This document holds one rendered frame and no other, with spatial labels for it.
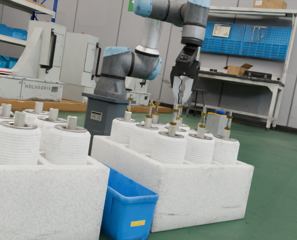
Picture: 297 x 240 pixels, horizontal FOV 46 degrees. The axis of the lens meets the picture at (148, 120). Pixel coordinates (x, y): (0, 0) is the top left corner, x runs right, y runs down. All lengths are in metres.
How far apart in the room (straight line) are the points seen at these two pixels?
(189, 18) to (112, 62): 0.52
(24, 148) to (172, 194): 0.42
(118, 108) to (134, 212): 0.77
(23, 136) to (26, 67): 2.63
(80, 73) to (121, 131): 2.69
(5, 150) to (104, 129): 0.83
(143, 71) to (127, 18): 5.92
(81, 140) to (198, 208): 0.43
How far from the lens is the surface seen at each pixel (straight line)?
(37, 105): 1.04
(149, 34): 1.60
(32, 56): 3.40
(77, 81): 3.81
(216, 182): 1.07
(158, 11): 1.23
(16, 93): 3.10
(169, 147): 0.96
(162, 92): 6.87
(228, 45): 6.38
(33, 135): 0.76
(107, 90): 1.55
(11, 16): 9.75
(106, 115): 1.53
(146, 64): 1.60
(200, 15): 1.17
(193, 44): 1.16
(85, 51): 3.79
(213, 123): 1.39
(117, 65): 1.57
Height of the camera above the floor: 0.38
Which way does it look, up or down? 6 degrees down
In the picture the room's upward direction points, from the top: 10 degrees clockwise
